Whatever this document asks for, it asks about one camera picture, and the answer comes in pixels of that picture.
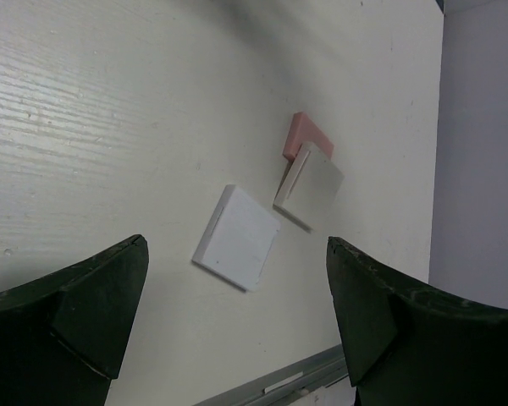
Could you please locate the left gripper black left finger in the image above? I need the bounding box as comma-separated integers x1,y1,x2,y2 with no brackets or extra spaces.
0,234,149,405

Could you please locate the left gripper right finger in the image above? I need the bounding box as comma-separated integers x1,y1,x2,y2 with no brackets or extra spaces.
326,237,508,405

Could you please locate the white square palette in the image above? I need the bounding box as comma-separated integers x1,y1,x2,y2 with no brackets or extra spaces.
273,142,344,230

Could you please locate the light blue square palette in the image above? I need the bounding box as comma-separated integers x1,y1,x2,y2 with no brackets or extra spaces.
192,184,281,292

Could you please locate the pink square palette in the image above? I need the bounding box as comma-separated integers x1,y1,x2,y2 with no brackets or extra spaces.
283,112,334,162

